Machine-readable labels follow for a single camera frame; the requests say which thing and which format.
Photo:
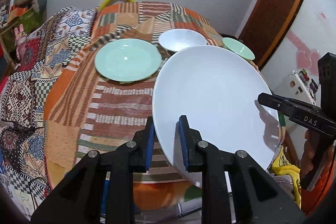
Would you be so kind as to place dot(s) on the green patterned box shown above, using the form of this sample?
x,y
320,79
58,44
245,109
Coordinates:
x,y
15,22

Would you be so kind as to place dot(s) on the orange green printed cloth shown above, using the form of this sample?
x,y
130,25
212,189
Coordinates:
x,y
157,195

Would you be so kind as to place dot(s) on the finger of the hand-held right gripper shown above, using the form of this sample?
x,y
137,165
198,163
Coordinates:
x,y
275,102

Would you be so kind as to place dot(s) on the person's right forearm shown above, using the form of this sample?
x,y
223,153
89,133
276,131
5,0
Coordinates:
x,y
321,192

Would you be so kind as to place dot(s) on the yellow printed cloth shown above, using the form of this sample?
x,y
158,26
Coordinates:
x,y
286,171

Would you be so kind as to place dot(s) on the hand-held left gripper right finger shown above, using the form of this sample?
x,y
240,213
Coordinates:
x,y
183,145

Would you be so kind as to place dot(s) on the person's right hand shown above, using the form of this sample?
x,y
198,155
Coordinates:
x,y
305,158

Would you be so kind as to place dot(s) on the patterned patchwork quilt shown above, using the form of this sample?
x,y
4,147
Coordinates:
x,y
21,98

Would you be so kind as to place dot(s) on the brown wooden door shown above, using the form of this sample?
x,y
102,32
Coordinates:
x,y
278,3

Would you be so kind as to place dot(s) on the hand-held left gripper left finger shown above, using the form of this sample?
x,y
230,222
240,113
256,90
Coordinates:
x,y
150,145

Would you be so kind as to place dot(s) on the pink heart sticker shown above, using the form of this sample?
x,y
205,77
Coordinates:
x,y
307,58

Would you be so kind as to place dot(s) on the orange striped patchwork tablecloth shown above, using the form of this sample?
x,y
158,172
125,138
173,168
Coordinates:
x,y
118,100

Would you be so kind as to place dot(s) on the green bowl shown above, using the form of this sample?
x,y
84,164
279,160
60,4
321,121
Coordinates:
x,y
237,47

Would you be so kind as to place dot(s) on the white refrigerator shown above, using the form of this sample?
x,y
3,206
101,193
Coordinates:
x,y
309,24

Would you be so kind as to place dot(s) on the large white plate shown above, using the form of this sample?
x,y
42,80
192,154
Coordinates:
x,y
215,87

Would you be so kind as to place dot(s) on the white bowl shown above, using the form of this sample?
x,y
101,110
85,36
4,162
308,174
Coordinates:
x,y
181,39

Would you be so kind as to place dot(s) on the green plate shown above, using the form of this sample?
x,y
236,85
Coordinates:
x,y
126,60

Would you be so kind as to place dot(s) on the pink rabbit toy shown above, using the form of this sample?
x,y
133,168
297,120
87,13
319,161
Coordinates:
x,y
21,37

